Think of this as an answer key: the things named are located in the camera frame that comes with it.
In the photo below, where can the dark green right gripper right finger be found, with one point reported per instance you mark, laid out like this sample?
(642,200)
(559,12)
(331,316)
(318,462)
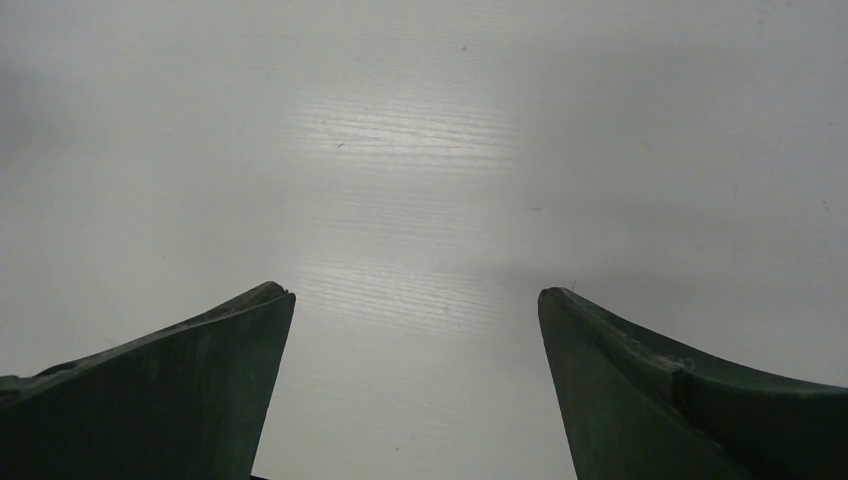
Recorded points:
(636,404)

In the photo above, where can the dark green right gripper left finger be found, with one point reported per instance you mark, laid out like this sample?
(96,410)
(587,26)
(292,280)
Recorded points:
(185,402)

